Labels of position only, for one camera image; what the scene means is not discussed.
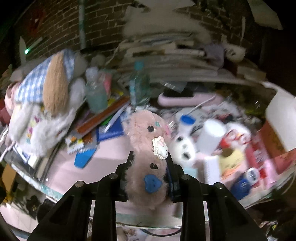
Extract white printed receipt slip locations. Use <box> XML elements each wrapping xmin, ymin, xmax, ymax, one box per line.
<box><xmin>204</xmin><ymin>155</ymin><xmax>221</xmax><ymax>185</ymax></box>

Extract white cylinder cup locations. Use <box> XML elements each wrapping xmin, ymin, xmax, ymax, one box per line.
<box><xmin>196</xmin><ymin>119</ymin><xmax>227</xmax><ymax>155</ymax></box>

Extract stack of books and papers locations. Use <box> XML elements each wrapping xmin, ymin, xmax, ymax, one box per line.
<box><xmin>107</xmin><ymin>33</ymin><xmax>266</xmax><ymax>86</ymax></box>

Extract white plush red glasses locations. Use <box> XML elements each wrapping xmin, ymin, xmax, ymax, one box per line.
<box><xmin>220</xmin><ymin>122</ymin><xmax>251</xmax><ymax>152</ymax></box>

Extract clear bottle teal cap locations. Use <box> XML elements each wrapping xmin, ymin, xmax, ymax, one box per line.
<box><xmin>129</xmin><ymin>61</ymin><xmax>150</xmax><ymax>108</ymax></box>

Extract pink hairbrush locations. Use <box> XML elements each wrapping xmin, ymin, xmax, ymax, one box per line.
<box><xmin>158</xmin><ymin>92</ymin><xmax>224</xmax><ymax>108</ymax></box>

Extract hanging white paper bag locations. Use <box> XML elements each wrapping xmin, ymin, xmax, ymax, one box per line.
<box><xmin>248</xmin><ymin>0</ymin><xmax>282</xmax><ymax>30</ymax></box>

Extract large dog plush blue gingham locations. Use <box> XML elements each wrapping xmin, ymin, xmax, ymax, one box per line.
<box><xmin>8</xmin><ymin>49</ymin><xmax>88</xmax><ymax>157</ymax></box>

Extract blue capped white jar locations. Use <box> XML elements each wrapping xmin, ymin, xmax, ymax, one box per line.
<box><xmin>178</xmin><ymin>115</ymin><xmax>196</xmax><ymax>136</ymax></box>

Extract white fluffy fur item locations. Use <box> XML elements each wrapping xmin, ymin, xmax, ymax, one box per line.
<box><xmin>122</xmin><ymin>6</ymin><xmax>212</xmax><ymax>44</ymax></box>

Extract blue flat sachet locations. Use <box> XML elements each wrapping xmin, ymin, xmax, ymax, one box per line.
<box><xmin>74</xmin><ymin>149</ymin><xmax>96</xmax><ymax>169</ymax></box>

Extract purple grey cloth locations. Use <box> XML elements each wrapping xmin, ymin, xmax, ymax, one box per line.
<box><xmin>204</xmin><ymin>44</ymin><xmax>225</xmax><ymax>68</ymax></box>

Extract blue white contact lens case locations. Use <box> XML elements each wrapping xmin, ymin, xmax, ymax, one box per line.
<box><xmin>230</xmin><ymin>167</ymin><xmax>260</xmax><ymax>200</ymax></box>

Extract pink plush bear toy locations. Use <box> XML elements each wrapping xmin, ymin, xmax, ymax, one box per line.
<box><xmin>125</xmin><ymin>110</ymin><xmax>171</xmax><ymax>210</ymax></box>

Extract panda plush toy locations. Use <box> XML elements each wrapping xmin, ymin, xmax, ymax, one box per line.
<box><xmin>169</xmin><ymin>133</ymin><xmax>196</xmax><ymax>168</ymax></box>

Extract clear bottle white cap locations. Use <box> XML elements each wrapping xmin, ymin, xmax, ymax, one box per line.
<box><xmin>85</xmin><ymin>67</ymin><xmax>107</xmax><ymax>114</ymax></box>

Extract blue notebook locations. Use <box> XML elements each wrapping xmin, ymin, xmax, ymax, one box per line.
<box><xmin>96</xmin><ymin>117</ymin><xmax>125</xmax><ymax>144</ymax></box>

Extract green pipe on wall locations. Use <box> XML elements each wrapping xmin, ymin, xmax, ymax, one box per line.
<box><xmin>78</xmin><ymin>0</ymin><xmax>86</xmax><ymax>50</ymax></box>

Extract orange brown long packet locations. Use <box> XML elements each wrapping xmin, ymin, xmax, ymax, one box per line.
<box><xmin>73</xmin><ymin>96</ymin><xmax>130</xmax><ymax>139</ymax></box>

